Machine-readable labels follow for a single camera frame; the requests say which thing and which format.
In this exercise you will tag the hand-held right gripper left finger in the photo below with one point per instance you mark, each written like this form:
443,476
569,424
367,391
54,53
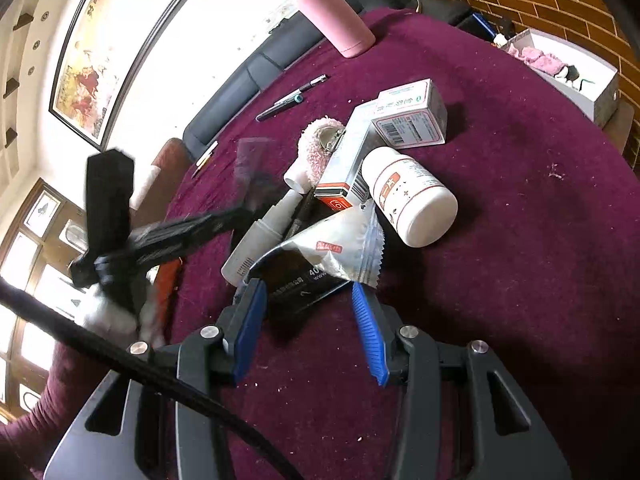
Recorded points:
248,330

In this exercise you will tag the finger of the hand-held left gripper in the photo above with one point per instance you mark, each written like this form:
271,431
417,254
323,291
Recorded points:
200,232
255,170

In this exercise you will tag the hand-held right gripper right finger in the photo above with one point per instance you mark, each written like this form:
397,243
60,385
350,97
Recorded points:
370,335

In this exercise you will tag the white plastic bottle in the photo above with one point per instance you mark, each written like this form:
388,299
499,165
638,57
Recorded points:
260,245

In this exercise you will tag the pink fluffy hair clip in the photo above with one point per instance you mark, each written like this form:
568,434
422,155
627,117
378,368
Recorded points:
317,150

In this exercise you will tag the black snack packet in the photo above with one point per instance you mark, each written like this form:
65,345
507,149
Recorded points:
320,260

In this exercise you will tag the silver box with red end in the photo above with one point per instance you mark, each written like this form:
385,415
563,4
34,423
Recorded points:
345,160

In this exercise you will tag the white pill bottle red label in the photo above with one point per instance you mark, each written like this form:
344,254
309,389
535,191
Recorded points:
415,195

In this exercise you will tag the white cardboard box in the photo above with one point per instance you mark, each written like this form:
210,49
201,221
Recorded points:
410,115

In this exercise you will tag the pink fluffy pouch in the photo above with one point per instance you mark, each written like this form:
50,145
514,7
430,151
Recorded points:
537,57

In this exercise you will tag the white storage box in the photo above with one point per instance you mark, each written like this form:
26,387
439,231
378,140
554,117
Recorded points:
575,85

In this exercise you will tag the person's left hand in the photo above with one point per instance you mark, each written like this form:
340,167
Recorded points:
112,317

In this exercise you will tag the yellow pencil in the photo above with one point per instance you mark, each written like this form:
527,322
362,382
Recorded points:
197,170

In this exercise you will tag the brown chair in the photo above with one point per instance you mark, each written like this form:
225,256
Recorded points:
160,170

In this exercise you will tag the black leather sofa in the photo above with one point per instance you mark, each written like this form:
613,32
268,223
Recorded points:
250,75

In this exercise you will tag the slim black pen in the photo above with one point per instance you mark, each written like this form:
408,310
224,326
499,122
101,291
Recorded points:
314,83

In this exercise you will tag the wooden framed window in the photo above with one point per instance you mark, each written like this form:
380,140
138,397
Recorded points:
35,285

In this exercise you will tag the maroon velvet tablecloth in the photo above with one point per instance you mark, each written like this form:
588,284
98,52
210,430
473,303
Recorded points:
500,260

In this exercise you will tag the pink thermos bottle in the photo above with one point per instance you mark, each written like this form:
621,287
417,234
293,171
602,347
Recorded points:
335,15

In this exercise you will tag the black and white small item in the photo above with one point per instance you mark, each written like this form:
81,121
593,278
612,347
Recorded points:
570,76

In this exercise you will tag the framed wall painting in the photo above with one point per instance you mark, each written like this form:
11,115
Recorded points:
112,45

